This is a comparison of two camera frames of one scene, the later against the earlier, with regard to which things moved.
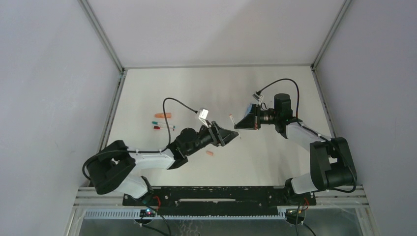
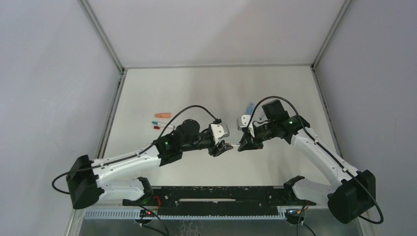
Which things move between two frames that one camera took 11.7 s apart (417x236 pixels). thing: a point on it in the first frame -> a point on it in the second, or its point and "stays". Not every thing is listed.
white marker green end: (163, 124) stays
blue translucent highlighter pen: (249, 109) stays
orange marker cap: (168, 115) stays
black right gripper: (257, 116) -> (246, 141)
